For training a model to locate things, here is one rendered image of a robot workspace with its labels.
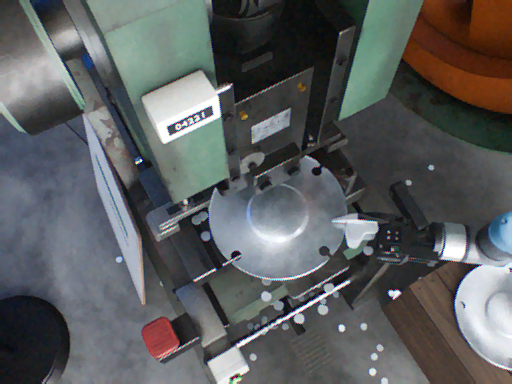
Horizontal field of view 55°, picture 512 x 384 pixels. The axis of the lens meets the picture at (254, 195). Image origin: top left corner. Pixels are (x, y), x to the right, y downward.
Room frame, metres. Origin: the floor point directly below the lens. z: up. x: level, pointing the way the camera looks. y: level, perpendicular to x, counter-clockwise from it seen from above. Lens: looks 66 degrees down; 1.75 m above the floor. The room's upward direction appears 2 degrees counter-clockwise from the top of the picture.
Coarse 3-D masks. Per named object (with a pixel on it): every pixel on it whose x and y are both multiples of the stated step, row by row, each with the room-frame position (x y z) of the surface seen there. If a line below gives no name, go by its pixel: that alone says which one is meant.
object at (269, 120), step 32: (288, 32) 0.52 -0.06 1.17; (224, 64) 0.47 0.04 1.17; (256, 64) 0.46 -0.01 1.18; (288, 64) 0.46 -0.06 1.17; (256, 96) 0.41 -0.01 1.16; (288, 96) 0.44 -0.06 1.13; (256, 128) 0.41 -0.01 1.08; (288, 128) 0.44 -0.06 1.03; (256, 160) 0.40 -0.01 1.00; (288, 160) 0.41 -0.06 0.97; (256, 192) 0.38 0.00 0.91
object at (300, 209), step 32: (288, 192) 0.42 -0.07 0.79; (320, 192) 0.42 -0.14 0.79; (224, 224) 0.36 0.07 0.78; (256, 224) 0.36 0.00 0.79; (288, 224) 0.35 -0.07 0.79; (320, 224) 0.35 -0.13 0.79; (224, 256) 0.29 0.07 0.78; (256, 256) 0.29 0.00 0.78; (288, 256) 0.29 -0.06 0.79; (320, 256) 0.28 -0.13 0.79
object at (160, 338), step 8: (160, 320) 0.17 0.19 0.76; (168, 320) 0.17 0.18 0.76; (144, 328) 0.16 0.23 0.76; (152, 328) 0.16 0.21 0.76; (160, 328) 0.16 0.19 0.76; (168, 328) 0.16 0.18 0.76; (144, 336) 0.14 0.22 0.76; (152, 336) 0.14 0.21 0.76; (160, 336) 0.14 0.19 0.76; (168, 336) 0.14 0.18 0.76; (176, 336) 0.14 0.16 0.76; (152, 344) 0.13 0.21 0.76; (160, 344) 0.13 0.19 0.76; (168, 344) 0.13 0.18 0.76; (176, 344) 0.13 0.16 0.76; (152, 352) 0.11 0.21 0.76; (160, 352) 0.11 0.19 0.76; (168, 352) 0.11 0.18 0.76
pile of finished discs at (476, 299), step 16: (480, 272) 0.35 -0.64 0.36; (496, 272) 0.35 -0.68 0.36; (464, 288) 0.30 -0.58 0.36; (480, 288) 0.30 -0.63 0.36; (496, 288) 0.30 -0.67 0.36; (464, 304) 0.26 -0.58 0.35; (480, 304) 0.26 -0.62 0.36; (496, 304) 0.25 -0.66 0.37; (464, 320) 0.21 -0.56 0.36; (480, 320) 0.21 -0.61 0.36; (496, 320) 0.21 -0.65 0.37; (464, 336) 0.17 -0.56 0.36; (480, 336) 0.17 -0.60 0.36; (496, 336) 0.17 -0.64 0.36; (480, 352) 0.13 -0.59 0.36; (496, 352) 0.13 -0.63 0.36
